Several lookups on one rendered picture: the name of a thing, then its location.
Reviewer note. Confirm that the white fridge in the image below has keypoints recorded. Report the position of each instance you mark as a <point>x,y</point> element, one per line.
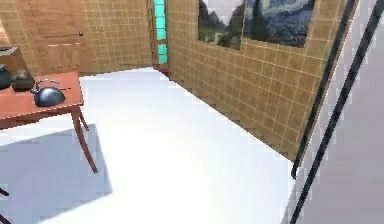
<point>350,140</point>

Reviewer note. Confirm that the brown wooden room door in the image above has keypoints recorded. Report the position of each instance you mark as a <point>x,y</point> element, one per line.
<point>56,36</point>

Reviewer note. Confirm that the mountain landscape picture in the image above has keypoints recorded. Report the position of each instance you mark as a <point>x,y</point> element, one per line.
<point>220,23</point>

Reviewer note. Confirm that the blue swirling night picture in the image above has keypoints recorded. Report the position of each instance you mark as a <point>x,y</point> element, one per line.
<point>280,20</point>

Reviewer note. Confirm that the turquoise glass window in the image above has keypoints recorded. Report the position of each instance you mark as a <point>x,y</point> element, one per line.
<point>160,31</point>

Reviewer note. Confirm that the dark olive pot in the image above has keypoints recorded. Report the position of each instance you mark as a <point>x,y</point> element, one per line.
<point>22,80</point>

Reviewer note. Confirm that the dark blue kettle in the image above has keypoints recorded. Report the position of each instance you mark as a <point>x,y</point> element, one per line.
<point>49,96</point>

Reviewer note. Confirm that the dark round pot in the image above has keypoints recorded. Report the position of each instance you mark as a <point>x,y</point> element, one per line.
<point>4,78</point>

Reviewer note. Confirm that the brown box appliance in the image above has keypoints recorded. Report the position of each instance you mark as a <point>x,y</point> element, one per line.
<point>11,60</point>

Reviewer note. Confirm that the red wooden table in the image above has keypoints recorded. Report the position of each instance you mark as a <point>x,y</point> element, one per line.
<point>20,103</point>

